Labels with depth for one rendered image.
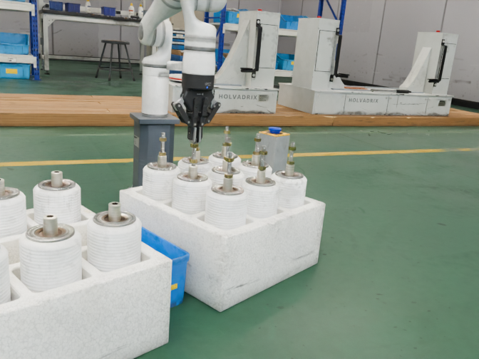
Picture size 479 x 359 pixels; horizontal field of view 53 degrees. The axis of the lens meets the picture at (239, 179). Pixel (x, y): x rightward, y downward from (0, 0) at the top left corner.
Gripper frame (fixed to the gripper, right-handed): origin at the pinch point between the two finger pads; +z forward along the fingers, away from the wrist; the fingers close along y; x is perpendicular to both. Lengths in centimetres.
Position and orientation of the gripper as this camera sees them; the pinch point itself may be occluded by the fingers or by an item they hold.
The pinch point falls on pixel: (194, 134)
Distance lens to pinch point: 114.2
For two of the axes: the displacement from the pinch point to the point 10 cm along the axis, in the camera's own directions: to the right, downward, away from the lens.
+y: 7.7, -1.2, 6.2
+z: -0.8, 9.6, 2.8
